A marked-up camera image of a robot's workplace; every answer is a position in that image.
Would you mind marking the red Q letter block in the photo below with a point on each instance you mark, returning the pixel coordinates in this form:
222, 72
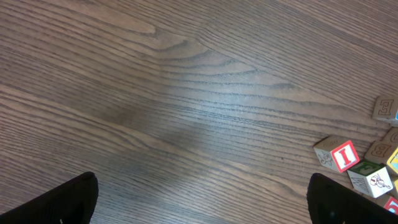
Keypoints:
388, 202

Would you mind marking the blue letter block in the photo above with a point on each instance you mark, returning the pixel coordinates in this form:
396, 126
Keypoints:
385, 109

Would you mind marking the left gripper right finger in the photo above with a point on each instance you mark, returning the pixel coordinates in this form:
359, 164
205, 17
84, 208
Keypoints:
332, 203

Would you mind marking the red I letter block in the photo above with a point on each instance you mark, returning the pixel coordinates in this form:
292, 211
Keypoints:
336, 153

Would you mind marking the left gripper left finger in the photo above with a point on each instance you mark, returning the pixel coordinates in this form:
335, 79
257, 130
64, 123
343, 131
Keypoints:
73, 202

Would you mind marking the white picture block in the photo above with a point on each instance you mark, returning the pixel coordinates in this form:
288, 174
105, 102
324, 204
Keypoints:
370, 178

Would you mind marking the yellow block middle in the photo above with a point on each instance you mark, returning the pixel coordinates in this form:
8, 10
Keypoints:
382, 152

